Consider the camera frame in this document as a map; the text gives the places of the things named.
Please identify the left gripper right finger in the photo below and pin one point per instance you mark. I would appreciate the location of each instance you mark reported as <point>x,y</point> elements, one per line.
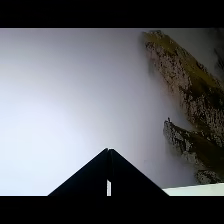
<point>130,178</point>

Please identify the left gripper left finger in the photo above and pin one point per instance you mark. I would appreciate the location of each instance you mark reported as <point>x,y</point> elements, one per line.
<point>90,178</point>

